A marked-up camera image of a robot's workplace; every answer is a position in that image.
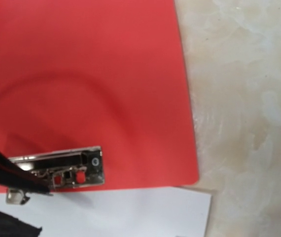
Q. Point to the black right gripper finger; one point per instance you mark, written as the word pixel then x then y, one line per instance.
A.
pixel 12 176
pixel 13 227

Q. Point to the red plastic folder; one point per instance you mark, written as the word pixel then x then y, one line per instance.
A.
pixel 109 73

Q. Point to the red folder bottom clip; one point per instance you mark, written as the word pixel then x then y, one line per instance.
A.
pixel 65 169

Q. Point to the white paper sheet underneath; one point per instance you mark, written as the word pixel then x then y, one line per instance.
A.
pixel 159 212

